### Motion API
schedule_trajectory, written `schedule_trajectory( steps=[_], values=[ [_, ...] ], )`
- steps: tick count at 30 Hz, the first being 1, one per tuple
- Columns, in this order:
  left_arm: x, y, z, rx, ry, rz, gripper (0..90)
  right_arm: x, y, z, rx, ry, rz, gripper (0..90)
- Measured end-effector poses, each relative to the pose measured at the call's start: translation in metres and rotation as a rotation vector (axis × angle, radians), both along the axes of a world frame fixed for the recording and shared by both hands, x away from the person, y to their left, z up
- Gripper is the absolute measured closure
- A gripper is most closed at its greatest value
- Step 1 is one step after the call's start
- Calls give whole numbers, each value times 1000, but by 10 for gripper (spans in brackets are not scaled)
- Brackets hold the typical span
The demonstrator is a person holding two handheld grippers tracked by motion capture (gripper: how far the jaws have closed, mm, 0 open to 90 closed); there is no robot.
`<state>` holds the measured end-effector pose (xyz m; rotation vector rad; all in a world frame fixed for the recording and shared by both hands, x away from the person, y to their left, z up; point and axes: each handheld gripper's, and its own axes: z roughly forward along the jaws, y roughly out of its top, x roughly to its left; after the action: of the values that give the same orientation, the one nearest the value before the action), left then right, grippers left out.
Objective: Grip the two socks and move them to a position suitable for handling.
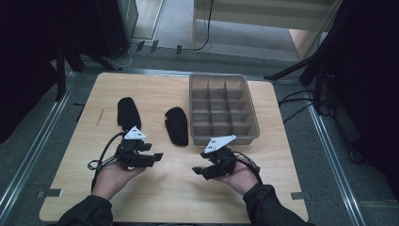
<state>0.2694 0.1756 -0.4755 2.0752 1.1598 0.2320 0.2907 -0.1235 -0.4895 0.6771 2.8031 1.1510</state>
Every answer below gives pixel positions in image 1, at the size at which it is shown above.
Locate white floor cable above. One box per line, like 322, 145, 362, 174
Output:
107, 42, 139, 69

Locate black sock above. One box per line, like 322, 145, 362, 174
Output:
164, 106, 190, 148
117, 96, 142, 134

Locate grey divided storage box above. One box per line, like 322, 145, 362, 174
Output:
188, 73, 261, 147

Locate black tripod stand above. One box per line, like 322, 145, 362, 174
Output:
55, 39, 124, 102

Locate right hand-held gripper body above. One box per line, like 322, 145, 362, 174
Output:
201, 135, 238, 181

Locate black curtain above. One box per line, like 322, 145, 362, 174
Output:
326, 0, 399, 202
0, 0, 104, 145

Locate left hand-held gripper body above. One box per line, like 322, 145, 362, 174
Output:
114, 125, 155, 170

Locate black metal stand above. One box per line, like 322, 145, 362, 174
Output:
263, 0, 349, 116

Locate person's right hand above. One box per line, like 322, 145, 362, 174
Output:
214, 162, 260, 197

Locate white shelf unit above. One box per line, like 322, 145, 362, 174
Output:
191, 0, 343, 61

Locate black floor cables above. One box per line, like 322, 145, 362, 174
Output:
277, 89, 334, 124

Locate black cabinet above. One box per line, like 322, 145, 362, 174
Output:
93, 0, 139, 59

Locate metal floor rail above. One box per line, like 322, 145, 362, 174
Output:
304, 90, 369, 226
0, 71, 80, 218

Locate left hand-held gripper cable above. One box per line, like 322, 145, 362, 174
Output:
87, 131, 126, 193

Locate black hanging cable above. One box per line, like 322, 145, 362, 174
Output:
189, 0, 215, 52

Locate person's left hand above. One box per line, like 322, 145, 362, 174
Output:
91, 155, 147, 202

